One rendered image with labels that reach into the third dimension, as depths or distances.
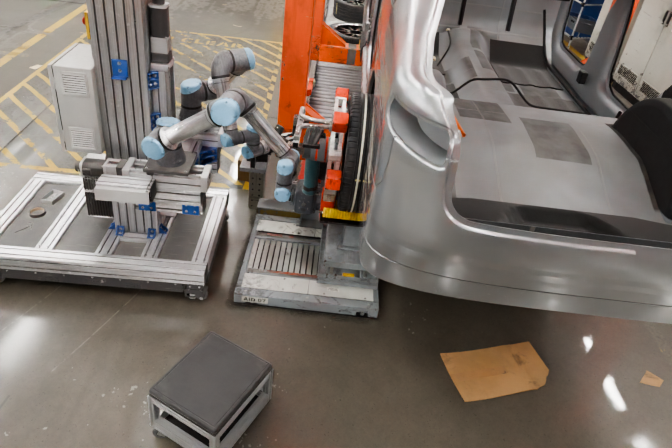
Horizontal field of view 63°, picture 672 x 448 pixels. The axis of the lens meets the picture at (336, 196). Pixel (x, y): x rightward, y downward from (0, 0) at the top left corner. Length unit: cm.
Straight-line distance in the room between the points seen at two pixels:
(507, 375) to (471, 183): 106
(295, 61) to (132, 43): 95
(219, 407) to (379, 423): 82
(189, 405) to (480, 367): 156
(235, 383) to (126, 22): 170
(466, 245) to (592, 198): 113
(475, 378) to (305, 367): 90
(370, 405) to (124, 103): 195
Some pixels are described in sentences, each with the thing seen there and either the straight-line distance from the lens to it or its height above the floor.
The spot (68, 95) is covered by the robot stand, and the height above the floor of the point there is 108.
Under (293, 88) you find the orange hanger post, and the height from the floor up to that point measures 101.
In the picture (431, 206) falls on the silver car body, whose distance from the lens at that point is 195.
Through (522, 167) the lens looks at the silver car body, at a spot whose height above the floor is 98.
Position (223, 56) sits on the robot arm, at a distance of 287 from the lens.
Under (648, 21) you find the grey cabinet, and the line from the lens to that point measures 778.
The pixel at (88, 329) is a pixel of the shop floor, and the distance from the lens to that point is 320.
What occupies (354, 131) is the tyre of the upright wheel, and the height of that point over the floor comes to 109.
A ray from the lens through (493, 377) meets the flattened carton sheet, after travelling 315.
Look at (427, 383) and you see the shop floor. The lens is 301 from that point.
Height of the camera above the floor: 227
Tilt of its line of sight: 33 degrees down
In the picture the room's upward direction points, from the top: 8 degrees clockwise
